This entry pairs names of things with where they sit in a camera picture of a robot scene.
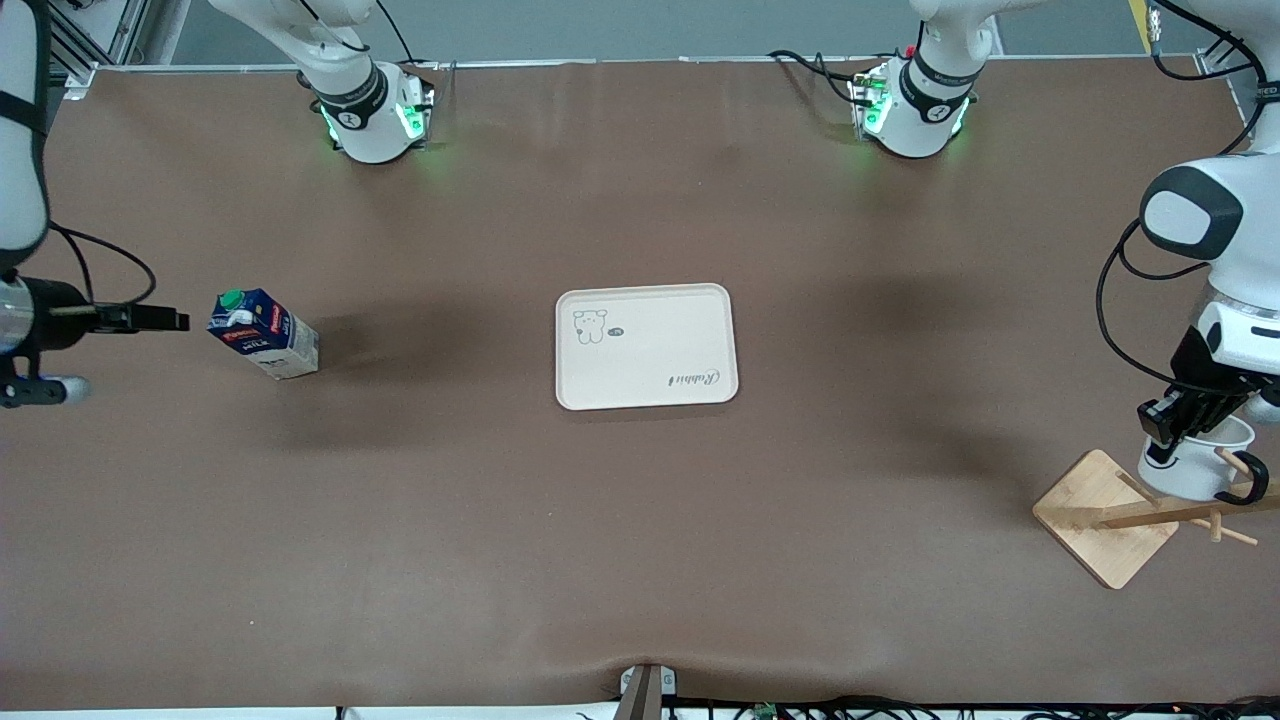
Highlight white smiley face mug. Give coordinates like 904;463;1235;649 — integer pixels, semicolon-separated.
1137;413;1271;506

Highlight blue milk carton green cap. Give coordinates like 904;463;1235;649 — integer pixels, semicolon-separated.
207;288;321;381

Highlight white rabbit print tray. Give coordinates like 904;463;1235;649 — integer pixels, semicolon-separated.
555;283;741;412

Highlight wooden mug tree stand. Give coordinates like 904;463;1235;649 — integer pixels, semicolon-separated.
1032;448;1280;591

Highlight grey table edge clamp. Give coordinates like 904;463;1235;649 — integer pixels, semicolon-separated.
618;663;678;720

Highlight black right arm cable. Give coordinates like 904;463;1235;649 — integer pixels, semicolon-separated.
50;222;158;307

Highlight aluminium profile frame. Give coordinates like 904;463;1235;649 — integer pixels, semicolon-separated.
45;0;191;98
1195;45;1280;81

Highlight black right base cable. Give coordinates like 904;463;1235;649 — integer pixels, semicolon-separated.
375;0;456;91

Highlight black left base cables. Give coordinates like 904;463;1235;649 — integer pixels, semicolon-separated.
768;50;866;106

